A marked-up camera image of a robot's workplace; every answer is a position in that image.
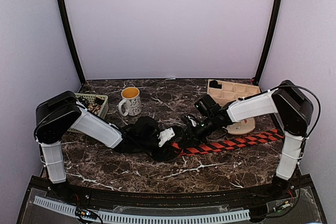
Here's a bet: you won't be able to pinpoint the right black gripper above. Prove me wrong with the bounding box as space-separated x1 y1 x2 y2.
178 115 217 148

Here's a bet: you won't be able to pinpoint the red navy striped tie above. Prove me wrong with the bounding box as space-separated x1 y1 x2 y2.
172 129 285 156

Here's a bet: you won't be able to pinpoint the white patterned mug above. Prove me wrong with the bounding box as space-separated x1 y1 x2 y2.
118 87 142 116

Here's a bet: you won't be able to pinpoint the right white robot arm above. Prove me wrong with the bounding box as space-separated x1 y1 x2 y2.
182 80 317 200

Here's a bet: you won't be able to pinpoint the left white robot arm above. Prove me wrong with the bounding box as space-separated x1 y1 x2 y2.
34 91 180 201

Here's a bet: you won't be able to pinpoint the bird pattern ceramic plate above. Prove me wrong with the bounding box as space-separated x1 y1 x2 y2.
226 118 256 135

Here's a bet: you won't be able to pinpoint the wooden compartment organizer box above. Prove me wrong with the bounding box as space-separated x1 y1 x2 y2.
207 79 260 106

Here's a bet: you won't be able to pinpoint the black rolled tie in box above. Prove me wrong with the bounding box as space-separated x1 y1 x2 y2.
209 80 222 89

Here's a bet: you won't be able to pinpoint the green plastic basket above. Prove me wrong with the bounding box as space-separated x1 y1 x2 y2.
67 91 108 135

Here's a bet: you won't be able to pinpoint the brown patterned tie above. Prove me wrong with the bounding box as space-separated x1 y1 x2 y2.
77 95 104 114

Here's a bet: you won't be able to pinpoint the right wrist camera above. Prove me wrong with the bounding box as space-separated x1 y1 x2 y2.
186 114 198 127

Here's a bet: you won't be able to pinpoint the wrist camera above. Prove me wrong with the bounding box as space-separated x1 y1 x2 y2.
158 127 175 147
186 114 198 127

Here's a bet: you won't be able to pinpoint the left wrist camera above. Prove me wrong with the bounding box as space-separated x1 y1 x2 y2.
158 127 175 147

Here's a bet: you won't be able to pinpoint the black front rail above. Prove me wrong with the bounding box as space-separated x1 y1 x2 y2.
24 174 321 210

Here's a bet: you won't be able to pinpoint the white slotted cable duct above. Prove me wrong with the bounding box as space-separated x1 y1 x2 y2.
33 196 250 223

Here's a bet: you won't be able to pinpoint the right black frame post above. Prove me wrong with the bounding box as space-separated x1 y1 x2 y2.
251 0 281 86

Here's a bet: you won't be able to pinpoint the black frame post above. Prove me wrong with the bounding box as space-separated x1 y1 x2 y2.
251 0 281 86
57 0 86 85

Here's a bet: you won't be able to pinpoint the left black frame post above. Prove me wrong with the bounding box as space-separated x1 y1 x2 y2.
57 0 86 85

